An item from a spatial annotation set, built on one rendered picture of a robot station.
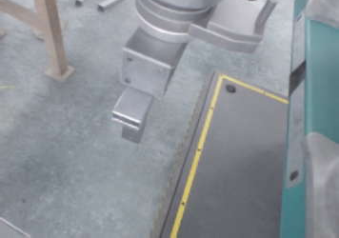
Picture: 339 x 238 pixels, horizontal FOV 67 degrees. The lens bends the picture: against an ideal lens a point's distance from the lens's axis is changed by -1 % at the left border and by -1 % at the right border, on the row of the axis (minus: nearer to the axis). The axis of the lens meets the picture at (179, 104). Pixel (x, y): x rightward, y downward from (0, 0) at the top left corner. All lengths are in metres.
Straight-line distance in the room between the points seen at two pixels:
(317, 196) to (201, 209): 0.42
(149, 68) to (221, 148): 0.57
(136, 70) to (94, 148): 0.84
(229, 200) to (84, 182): 0.54
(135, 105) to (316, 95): 0.28
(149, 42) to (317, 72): 0.31
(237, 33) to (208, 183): 0.54
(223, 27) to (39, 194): 0.91
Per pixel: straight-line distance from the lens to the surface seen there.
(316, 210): 0.31
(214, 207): 0.71
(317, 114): 0.41
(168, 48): 0.25
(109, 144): 1.08
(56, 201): 1.02
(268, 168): 0.82
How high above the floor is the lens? 0.97
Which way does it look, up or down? 53 degrees down
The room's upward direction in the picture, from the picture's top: 22 degrees clockwise
